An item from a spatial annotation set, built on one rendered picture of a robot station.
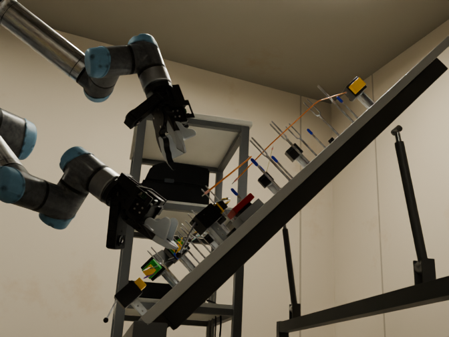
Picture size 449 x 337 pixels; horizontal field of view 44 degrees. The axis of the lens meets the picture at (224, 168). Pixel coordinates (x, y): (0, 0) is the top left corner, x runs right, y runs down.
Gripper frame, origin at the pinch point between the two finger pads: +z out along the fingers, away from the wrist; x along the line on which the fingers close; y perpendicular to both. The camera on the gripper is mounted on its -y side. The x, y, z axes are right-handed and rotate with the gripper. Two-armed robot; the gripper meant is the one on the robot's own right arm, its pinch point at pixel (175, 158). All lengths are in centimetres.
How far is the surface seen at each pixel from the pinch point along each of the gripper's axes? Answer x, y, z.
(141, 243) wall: 218, 65, -48
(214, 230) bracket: -1.1, 2.6, 19.9
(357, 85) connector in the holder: -15, 51, -6
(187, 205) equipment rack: 84, 40, -18
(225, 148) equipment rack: 102, 78, -50
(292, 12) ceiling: 107, 164, -139
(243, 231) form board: -27.3, -5.8, 29.2
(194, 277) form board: -24.5, -16.4, 34.2
